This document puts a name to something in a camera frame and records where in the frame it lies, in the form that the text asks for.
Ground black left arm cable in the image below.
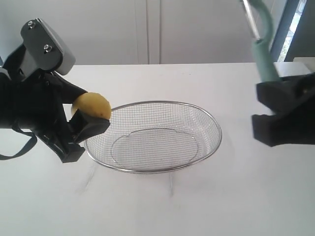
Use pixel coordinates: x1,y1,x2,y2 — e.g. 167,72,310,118
0,122,39,161

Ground white cabinet doors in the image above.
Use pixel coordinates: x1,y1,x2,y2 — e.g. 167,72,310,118
0,0,288,66

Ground metal wire mesh basket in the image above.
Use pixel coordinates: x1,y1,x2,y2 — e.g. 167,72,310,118
84,100,222,174

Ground teal handled vegetable peeler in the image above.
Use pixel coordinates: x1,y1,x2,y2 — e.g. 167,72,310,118
240,0,280,82

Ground window with dark frame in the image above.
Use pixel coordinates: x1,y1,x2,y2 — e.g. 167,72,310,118
271,0,315,62

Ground yellow lemon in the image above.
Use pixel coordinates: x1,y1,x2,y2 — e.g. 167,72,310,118
71,92,111,120

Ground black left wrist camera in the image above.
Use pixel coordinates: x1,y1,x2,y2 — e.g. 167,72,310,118
2,18,76,83

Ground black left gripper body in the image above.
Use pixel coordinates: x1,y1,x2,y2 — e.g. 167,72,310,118
0,73,85,163

